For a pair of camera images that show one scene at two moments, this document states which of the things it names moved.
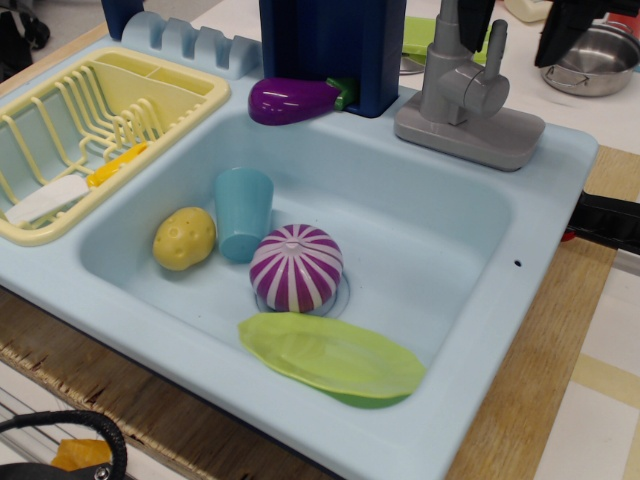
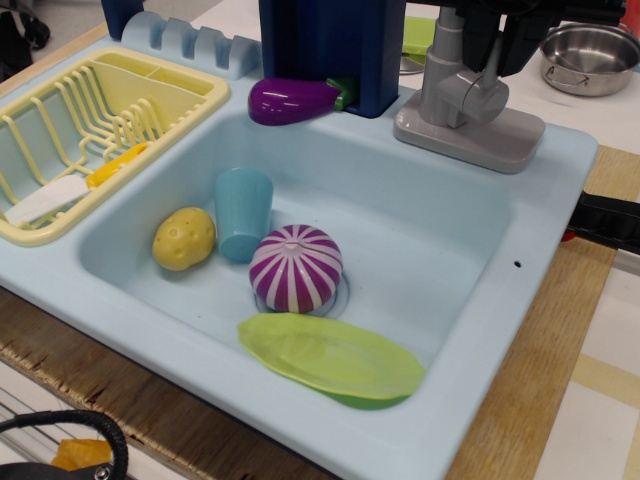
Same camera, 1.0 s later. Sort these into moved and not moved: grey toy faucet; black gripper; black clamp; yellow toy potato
Moved: black gripper
Not moved: black clamp; grey toy faucet; yellow toy potato
